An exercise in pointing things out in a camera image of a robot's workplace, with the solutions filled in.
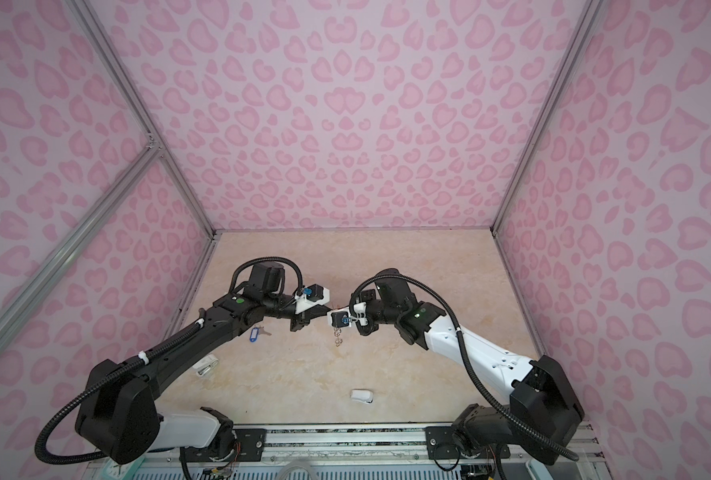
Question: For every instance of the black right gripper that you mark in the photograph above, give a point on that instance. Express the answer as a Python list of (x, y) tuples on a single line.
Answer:
[(366, 330)]

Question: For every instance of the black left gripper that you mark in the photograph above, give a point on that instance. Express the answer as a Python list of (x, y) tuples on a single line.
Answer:
[(306, 317)]

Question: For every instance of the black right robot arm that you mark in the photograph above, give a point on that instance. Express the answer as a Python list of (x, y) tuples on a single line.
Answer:
[(526, 402)]

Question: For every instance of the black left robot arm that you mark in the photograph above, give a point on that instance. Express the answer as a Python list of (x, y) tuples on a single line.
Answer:
[(122, 420)]

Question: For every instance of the blue tagged key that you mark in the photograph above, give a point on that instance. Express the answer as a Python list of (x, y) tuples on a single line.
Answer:
[(257, 332)]

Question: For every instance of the small white plastic object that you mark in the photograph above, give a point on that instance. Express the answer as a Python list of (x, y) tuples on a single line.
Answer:
[(362, 396)]

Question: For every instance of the white tagged key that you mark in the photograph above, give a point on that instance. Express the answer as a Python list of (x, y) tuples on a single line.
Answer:
[(207, 364)]

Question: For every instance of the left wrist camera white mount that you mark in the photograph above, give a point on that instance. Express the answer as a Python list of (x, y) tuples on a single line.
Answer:
[(312, 296)]

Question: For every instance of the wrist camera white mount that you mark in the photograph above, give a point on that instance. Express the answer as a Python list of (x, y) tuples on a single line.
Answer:
[(345, 316), (312, 296)]

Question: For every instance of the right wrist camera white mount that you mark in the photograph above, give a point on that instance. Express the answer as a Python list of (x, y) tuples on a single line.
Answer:
[(345, 316)]

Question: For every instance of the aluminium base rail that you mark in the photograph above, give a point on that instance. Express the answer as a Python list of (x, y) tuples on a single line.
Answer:
[(355, 451)]

